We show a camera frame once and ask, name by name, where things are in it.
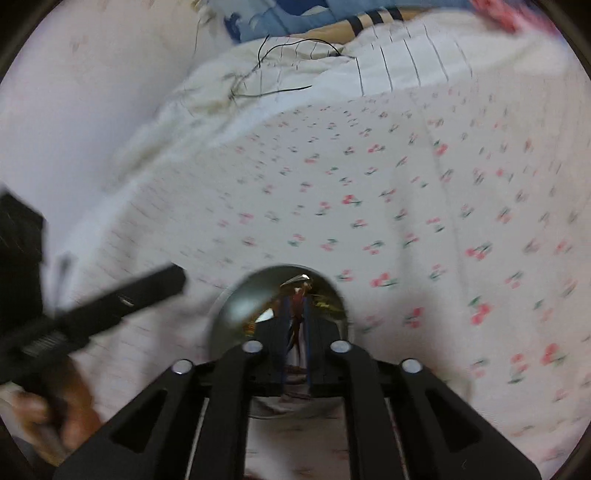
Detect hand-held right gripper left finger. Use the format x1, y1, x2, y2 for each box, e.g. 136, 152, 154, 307
53, 294, 289, 480

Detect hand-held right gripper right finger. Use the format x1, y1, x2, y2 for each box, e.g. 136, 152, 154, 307
303, 294, 542, 480

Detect red cord jewelry piece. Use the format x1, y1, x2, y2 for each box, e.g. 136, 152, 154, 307
288, 276, 309, 402

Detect round metal bowl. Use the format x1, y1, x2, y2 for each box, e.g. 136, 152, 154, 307
207, 264, 355, 420

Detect gold jewelry piece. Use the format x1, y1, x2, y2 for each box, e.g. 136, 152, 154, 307
314, 294, 346, 320

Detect person's left hand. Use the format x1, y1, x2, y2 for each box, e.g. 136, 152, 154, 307
9, 357, 103, 464

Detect cherry print blanket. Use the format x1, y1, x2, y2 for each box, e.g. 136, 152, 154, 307
90, 60, 591, 480

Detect white striped duvet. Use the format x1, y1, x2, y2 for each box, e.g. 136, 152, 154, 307
115, 13, 575, 185

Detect blue whale print curtain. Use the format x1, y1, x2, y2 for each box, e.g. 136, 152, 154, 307
202, 0, 419, 44

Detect beige pillow with dark stripes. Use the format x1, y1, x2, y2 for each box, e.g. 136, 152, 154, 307
291, 8, 409, 48

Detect pink cloth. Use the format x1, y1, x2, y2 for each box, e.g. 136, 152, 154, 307
470, 0, 563, 37

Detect thin black cable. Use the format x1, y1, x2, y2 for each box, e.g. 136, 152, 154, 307
228, 34, 357, 101

